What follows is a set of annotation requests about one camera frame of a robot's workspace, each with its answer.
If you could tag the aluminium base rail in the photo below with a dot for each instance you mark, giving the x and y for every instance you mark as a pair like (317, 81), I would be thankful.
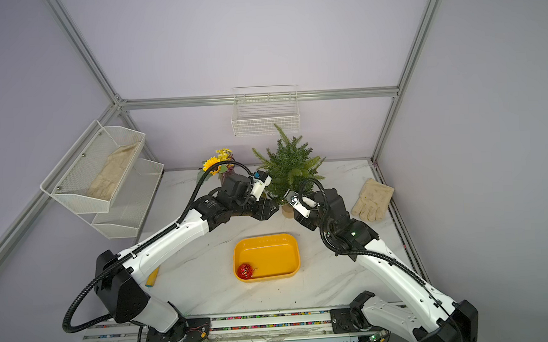
(268, 329)

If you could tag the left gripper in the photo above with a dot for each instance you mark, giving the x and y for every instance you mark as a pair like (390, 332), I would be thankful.
(263, 206)

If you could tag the red glitter ball ornament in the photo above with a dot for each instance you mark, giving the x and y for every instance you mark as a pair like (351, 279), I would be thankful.
(245, 271)

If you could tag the small green christmas tree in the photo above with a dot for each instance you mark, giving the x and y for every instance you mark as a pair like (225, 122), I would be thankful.
(288, 166)

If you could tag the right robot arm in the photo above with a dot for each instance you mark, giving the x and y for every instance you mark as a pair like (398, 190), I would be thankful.
(426, 314)

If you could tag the white mesh shelf basket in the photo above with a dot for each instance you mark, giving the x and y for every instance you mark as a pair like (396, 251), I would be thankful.
(70, 180)
(128, 212)

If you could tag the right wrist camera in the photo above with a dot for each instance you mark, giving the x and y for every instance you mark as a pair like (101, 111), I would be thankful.
(302, 205)

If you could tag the white mesh upper shelf basket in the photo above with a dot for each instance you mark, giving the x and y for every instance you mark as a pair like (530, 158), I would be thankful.
(70, 180)

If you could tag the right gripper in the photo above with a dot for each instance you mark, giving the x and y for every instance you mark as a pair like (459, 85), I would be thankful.
(306, 222)

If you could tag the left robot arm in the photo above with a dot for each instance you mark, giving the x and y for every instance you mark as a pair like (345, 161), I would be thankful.
(122, 291)

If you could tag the blue yellow garden fork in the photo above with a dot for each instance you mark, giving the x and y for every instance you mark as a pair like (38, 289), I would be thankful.
(152, 279)

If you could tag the yellow plastic tray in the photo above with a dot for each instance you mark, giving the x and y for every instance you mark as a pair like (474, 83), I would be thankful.
(272, 256)

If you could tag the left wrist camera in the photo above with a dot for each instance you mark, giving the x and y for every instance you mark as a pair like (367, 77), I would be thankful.
(260, 181)

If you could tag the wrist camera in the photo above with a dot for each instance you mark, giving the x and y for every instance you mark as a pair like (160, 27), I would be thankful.
(302, 205)
(260, 181)

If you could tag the white mesh lower shelf basket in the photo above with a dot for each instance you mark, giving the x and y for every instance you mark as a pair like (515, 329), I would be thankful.
(128, 212)

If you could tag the beige glove on table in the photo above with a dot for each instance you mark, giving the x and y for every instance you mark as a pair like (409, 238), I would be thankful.
(373, 201)

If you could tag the dark glass vase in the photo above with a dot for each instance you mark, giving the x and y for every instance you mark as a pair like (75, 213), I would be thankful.
(225, 171)

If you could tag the sunflower bouquet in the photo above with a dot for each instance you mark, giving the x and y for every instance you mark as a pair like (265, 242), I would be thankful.
(221, 155)

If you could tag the white wire wall basket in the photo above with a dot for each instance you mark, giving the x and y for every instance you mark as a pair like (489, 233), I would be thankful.
(259, 110)

